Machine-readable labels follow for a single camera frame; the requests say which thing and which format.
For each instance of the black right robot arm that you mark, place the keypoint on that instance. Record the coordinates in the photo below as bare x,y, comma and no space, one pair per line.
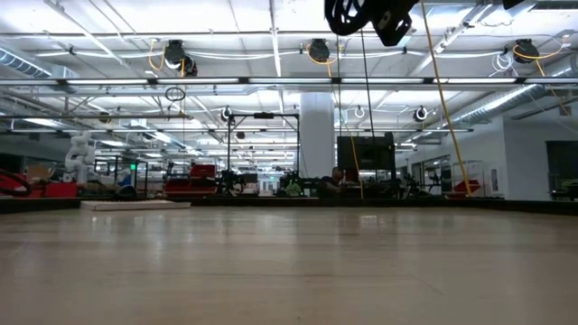
512,3

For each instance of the long ceiling light bar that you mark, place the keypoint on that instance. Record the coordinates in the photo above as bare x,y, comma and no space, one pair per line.
289,81

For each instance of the black display panel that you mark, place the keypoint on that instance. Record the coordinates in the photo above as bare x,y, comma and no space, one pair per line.
366,153

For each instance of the white building pillar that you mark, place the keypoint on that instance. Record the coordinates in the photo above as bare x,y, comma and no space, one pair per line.
317,135

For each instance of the person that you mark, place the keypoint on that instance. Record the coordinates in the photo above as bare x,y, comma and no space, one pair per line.
333,182

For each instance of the red sign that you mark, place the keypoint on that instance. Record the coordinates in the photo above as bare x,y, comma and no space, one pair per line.
467,186

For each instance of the red tool chest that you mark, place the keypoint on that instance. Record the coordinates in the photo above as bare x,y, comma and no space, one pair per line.
201,171

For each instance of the pink notebook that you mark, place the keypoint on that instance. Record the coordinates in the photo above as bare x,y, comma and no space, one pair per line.
135,205

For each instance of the white humanoid robot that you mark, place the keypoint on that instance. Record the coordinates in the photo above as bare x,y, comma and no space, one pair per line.
80,155

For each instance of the red low cart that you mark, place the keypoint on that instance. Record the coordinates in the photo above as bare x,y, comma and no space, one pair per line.
58,189

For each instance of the silver ventilation duct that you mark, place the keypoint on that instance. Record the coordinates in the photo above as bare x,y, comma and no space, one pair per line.
22,65
510,101

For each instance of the black gantry frame rig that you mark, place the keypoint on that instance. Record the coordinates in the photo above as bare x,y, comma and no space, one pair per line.
263,115

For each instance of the black aluminium table frame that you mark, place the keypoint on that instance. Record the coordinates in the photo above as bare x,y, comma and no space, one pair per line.
406,203

